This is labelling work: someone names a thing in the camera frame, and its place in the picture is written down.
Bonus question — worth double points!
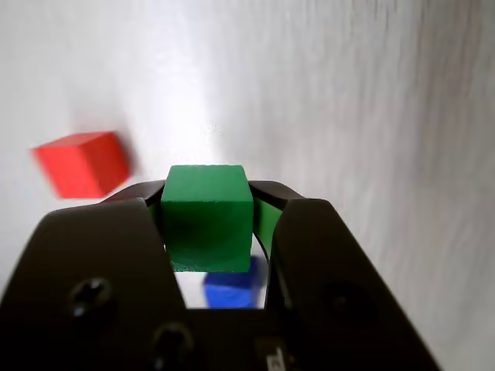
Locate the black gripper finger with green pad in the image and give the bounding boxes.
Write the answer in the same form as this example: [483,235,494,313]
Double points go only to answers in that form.
[0,179,187,371]
[248,180,442,371]

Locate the green wooden cube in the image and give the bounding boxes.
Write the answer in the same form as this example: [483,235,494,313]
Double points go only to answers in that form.
[159,164,254,274]

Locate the red wooden cube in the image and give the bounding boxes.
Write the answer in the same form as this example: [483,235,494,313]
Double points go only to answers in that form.
[29,131,131,200]

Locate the blue wooden cube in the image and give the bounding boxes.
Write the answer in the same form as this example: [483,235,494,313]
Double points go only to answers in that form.
[202,254,268,310]

